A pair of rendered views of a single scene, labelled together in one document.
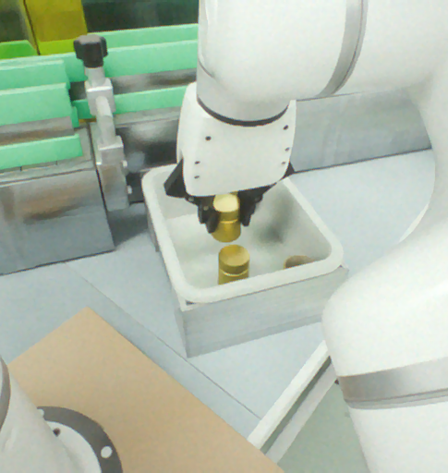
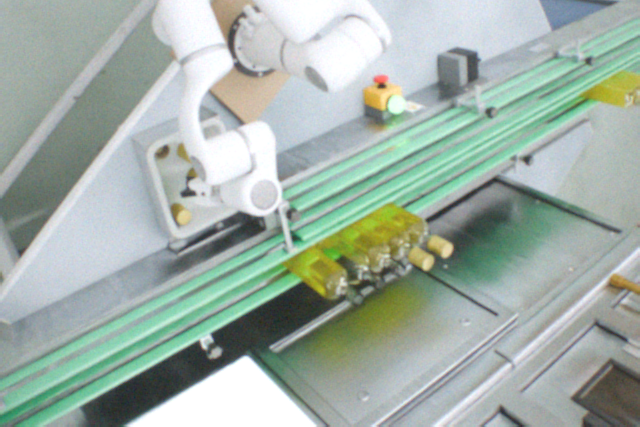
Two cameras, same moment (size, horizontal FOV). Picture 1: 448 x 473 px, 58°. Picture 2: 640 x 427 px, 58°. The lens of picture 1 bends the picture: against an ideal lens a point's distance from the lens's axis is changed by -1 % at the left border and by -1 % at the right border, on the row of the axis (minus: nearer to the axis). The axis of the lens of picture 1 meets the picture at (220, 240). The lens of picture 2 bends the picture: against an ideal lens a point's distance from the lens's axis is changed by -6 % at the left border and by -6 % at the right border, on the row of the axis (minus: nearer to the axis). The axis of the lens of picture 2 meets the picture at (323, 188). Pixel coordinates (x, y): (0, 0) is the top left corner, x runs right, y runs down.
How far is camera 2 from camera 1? 0.97 m
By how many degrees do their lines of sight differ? 42
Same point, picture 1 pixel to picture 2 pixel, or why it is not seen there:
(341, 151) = (104, 284)
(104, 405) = (237, 79)
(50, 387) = (258, 85)
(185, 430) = not seen: hidden behind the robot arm
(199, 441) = not seen: hidden behind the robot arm
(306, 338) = (146, 121)
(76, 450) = (246, 60)
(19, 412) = (276, 57)
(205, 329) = (202, 114)
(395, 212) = (70, 231)
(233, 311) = not seen: hidden behind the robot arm
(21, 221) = (291, 164)
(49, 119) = (298, 199)
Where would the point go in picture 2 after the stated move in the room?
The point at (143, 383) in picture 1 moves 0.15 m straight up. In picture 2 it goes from (223, 89) to (260, 104)
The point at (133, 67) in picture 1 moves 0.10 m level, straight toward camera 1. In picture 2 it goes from (268, 257) to (263, 216)
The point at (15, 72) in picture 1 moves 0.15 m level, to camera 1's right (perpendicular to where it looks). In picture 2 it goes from (321, 225) to (261, 237)
